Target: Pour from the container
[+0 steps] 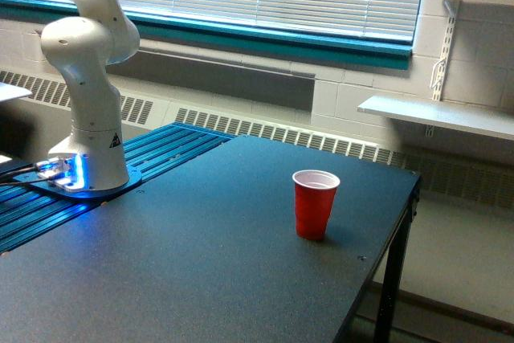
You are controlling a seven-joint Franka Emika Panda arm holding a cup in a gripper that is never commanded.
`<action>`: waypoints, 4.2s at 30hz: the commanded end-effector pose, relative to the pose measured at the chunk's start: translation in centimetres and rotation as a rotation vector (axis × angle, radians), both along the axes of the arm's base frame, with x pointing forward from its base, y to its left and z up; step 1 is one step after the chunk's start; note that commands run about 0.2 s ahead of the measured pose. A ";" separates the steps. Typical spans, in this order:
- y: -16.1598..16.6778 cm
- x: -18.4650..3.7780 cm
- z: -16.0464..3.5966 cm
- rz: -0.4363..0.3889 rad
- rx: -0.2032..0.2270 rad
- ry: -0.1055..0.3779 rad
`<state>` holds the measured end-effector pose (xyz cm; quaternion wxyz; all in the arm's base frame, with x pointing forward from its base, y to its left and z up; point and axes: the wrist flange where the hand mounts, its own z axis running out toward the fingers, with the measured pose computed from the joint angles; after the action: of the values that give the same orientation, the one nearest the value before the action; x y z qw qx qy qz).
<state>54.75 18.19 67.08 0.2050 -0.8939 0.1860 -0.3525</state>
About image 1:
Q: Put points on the blue slotted aluminium rail platform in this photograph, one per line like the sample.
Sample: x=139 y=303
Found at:
x=27 y=213

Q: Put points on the blue round robot base plate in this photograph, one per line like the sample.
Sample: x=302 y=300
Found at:
x=135 y=179

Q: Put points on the white baseboard heater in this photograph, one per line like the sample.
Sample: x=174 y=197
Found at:
x=476 y=183

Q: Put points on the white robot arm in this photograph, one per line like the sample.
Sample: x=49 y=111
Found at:
x=81 y=48

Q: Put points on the white slotted shelf rail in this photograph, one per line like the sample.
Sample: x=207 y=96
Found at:
x=439 y=69

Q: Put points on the red plastic cup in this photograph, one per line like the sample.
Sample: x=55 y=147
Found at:
x=315 y=191

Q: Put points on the teal window sill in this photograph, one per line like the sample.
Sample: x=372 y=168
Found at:
x=275 y=43

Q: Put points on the white desk edge at left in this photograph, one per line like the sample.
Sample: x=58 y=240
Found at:
x=10 y=92

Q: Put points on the lower white wall shelf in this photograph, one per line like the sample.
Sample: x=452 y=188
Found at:
x=461 y=117

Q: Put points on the black table leg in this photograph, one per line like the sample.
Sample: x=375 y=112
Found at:
x=393 y=270

